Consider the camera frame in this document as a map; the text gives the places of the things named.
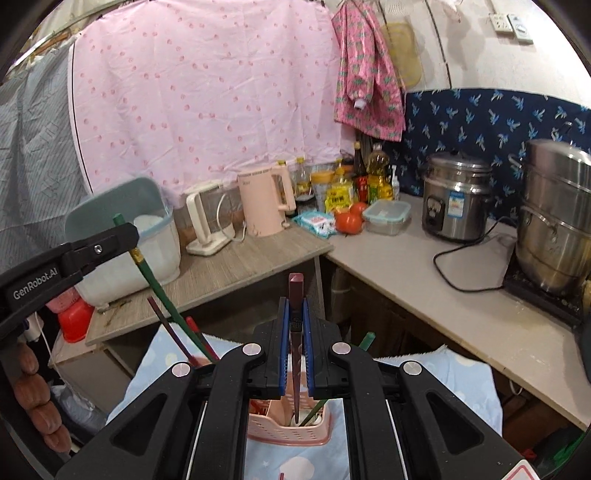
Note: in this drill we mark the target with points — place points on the yellow cooking oil bottle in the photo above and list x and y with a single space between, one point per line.
379 173

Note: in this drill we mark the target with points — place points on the green twisted chopstick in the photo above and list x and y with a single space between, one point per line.
168 300

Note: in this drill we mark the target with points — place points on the jar with orange lid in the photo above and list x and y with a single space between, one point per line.
322 189

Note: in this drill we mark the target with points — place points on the pink floral garment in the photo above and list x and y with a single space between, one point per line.
364 92

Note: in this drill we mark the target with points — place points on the stainless steel steamer pot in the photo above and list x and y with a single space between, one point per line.
554 221

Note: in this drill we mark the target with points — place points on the maroon straight chopstick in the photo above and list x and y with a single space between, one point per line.
295 288

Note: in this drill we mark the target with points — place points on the red plastic basin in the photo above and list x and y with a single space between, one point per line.
76 321

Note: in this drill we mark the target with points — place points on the green straight chopstick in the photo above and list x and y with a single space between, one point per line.
368 340

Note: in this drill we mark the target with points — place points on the grey striped cloth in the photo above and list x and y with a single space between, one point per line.
37 138

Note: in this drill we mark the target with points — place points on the pink perforated utensil holder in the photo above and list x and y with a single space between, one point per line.
277 434

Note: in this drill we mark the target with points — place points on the small white bottle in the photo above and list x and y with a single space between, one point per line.
395 189

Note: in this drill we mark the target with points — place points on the dark purple twisted chopstick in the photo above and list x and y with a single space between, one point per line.
168 328

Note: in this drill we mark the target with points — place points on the yellow seasoning packet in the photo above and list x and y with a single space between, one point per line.
339 196

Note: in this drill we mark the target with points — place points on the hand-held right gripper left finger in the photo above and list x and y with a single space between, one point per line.
285 350

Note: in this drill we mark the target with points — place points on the dark soy sauce bottle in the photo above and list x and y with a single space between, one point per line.
360 170

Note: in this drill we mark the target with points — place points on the blue wet wipes packet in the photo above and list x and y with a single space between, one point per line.
316 224

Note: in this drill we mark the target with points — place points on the pink plastic basket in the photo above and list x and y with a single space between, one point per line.
62 303

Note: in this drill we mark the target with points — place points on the light blue printed tablecloth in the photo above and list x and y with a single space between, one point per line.
461 383

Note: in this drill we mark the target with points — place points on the black induction cooker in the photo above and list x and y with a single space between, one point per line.
535 300

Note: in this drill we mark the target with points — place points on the clear lidded food container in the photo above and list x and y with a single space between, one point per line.
387 217

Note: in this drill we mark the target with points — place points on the pink dotted cloth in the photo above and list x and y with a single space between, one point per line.
207 92

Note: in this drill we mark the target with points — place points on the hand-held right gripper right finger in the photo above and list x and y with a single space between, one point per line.
308 360

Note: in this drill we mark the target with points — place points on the navy printed cloth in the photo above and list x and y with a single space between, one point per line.
471 120

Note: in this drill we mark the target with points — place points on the steel rice cooker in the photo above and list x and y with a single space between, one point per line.
457 207

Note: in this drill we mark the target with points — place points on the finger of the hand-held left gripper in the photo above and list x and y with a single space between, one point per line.
115 242

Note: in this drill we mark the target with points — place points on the beige low cabinet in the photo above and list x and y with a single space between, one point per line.
92 374

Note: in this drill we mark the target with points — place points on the teal and white storage bin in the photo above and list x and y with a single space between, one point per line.
152 258

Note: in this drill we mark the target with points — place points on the pink electric kettle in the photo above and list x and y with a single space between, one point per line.
261 203

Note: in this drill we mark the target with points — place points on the person's left hand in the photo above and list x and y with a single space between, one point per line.
30 392

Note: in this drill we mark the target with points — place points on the white glass kettle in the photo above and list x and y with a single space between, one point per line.
196 217

